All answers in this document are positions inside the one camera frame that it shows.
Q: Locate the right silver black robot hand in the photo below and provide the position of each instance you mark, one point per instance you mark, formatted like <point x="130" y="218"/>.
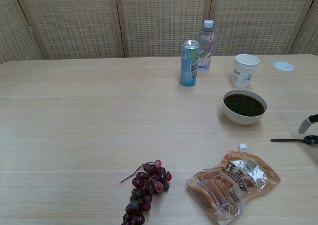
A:
<point x="303" y="127"/>

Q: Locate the black plastic spoon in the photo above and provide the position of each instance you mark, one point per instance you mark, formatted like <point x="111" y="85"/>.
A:
<point x="310" y="139"/>

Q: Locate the white cup with black interior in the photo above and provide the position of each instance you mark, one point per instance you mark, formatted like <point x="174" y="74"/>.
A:
<point x="244" y="105"/>

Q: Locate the white paper cup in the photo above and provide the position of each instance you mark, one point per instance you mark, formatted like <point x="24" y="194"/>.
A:
<point x="243" y="73"/>

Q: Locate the white plastic lid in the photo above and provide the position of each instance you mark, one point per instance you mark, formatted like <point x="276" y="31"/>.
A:
<point x="284" y="66"/>

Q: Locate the orange spout drink pouch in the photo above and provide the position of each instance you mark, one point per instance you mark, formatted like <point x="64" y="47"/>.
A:
<point x="228" y="185"/>

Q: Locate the clear plastic water bottle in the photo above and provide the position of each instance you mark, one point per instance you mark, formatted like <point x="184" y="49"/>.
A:
<point x="206" y="51"/>

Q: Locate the light blue drink can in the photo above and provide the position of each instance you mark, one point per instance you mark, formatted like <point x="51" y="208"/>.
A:
<point x="189" y="66"/>

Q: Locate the bunch of dark red grapes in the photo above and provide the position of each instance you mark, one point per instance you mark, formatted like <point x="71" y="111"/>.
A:
<point x="146" y="185"/>

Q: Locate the woven bamboo folding screen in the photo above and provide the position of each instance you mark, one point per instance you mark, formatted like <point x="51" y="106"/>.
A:
<point x="159" y="19"/>

